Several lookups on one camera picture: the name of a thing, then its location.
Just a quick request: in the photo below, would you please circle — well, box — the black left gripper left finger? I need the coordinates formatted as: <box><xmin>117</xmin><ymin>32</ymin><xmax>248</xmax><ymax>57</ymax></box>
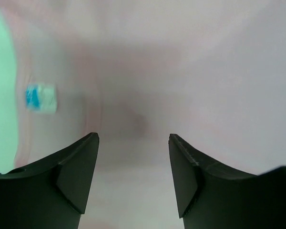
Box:
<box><xmin>0</xmin><ymin>133</ymin><xmax>99</xmax><ymax>229</ymax></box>

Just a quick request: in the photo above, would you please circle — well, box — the pink t-shirt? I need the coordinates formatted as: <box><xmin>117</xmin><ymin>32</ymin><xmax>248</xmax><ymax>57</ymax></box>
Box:
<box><xmin>0</xmin><ymin>0</ymin><xmax>286</xmax><ymax>229</ymax></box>

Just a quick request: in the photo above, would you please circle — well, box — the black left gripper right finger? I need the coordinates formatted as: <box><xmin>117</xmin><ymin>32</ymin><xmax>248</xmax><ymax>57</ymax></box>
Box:
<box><xmin>169</xmin><ymin>134</ymin><xmax>286</xmax><ymax>229</ymax></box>

